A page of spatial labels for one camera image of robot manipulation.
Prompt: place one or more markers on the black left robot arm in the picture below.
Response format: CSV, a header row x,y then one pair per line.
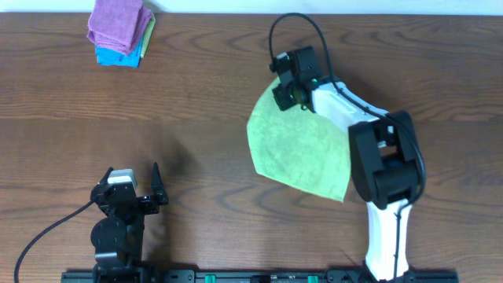
x,y
118,238

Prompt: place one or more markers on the folded blue cloth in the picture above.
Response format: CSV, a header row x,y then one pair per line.
x,y
109,57

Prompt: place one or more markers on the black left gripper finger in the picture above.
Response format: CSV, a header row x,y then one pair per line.
x,y
104,180
157,186

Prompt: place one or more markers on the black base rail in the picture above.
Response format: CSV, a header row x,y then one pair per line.
x,y
330,276

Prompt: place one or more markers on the folded yellow-green cloth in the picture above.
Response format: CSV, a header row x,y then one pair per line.
x,y
147,35

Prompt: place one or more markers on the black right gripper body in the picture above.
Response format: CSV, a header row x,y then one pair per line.
x,y
284,96

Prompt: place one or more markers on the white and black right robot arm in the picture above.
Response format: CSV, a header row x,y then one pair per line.
x,y
386,166

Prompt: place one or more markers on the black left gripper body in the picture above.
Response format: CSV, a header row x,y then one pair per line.
x,y
142,201

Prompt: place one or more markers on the folded purple cloth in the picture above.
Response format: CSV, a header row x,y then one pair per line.
x,y
118,24

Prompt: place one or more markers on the green microfiber cloth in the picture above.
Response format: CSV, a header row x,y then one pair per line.
x,y
298,148

